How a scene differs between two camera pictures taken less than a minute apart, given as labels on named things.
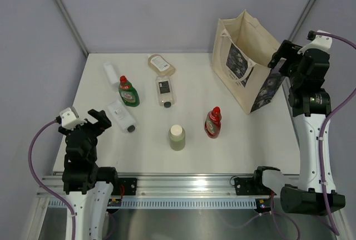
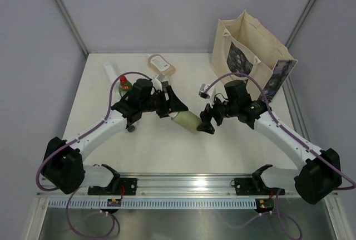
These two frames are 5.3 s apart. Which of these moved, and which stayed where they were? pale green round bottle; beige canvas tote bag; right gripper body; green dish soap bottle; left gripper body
Moved: right gripper body; left gripper body; pale green round bottle
Stayed: green dish soap bottle; beige canvas tote bag
